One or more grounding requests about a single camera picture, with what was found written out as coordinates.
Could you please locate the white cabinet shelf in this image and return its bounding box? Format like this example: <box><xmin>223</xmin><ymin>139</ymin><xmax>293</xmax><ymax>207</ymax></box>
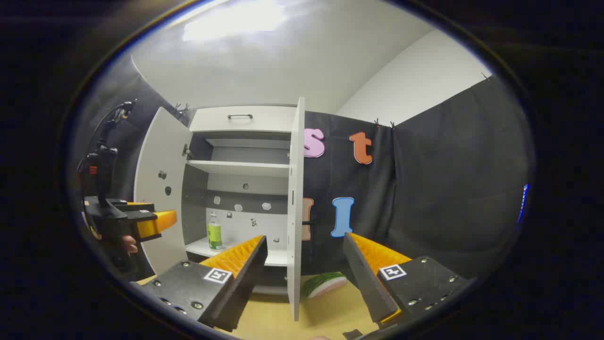
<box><xmin>187</xmin><ymin>160</ymin><xmax>290</xmax><ymax>178</ymax></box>
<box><xmin>185</xmin><ymin>236</ymin><xmax>288</xmax><ymax>267</ymax></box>

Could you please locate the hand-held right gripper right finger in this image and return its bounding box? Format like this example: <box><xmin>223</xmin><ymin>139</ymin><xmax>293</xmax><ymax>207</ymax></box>
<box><xmin>343</xmin><ymin>232</ymin><xmax>472</xmax><ymax>331</ymax></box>

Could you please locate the white cabinet door camera sticker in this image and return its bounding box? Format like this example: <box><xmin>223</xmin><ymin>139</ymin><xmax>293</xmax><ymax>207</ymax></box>
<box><xmin>134</xmin><ymin>106</ymin><xmax>194</xmax><ymax>275</ymax></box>

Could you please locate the watermelon slice toy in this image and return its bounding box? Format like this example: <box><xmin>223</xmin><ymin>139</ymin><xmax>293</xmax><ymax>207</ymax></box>
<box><xmin>301</xmin><ymin>272</ymin><xmax>348</xmax><ymax>299</ymax></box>

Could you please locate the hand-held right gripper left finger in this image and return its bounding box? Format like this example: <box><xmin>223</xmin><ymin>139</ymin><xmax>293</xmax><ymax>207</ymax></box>
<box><xmin>137</xmin><ymin>235</ymin><xmax>268</xmax><ymax>332</ymax></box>

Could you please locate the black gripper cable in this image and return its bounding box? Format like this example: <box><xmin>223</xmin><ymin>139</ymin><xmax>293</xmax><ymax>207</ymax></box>
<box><xmin>97</xmin><ymin>99</ymin><xmax>138</xmax><ymax>147</ymax></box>

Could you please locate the white and grey cabinet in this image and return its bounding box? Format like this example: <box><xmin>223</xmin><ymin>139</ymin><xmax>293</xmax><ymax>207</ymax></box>
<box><xmin>182</xmin><ymin>105</ymin><xmax>299</xmax><ymax>296</ymax></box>

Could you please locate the green label bottle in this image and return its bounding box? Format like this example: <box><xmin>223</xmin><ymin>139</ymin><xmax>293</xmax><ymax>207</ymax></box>
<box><xmin>207</xmin><ymin>212</ymin><xmax>223</xmax><ymax>251</ymax></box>

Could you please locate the white cabinet door headphones sticker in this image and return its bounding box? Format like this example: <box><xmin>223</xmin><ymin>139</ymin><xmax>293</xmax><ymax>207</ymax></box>
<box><xmin>286</xmin><ymin>97</ymin><xmax>306</xmax><ymax>322</ymax></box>

